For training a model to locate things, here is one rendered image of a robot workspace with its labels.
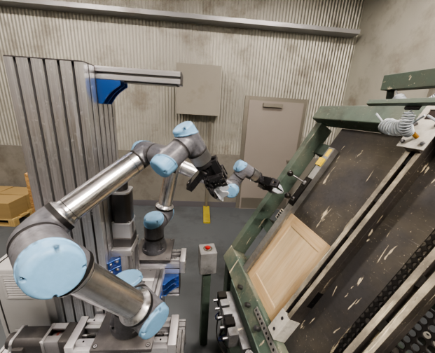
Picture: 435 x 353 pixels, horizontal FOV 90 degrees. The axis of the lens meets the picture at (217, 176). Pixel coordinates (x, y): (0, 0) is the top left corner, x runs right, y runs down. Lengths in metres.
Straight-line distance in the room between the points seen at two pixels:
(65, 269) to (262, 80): 3.96
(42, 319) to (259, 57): 4.06
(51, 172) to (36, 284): 0.52
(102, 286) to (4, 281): 0.68
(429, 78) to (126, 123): 3.85
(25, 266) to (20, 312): 0.83
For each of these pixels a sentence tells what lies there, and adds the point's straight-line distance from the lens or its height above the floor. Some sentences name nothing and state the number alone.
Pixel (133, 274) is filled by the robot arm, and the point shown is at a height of 1.27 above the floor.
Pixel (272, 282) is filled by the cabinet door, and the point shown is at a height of 0.99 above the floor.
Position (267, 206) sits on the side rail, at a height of 1.25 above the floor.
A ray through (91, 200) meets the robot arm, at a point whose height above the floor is 1.63.
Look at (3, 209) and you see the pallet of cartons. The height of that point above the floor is 0.29.
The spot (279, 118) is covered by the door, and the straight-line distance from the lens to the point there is 4.22.
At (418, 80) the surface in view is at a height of 2.14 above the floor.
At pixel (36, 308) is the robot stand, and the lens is 1.36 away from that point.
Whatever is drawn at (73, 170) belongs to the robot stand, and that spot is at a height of 1.64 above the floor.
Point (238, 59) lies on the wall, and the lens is 4.15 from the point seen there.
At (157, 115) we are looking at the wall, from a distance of 4.11.
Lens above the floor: 1.90
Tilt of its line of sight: 17 degrees down
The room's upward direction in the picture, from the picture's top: 3 degrees clockwise
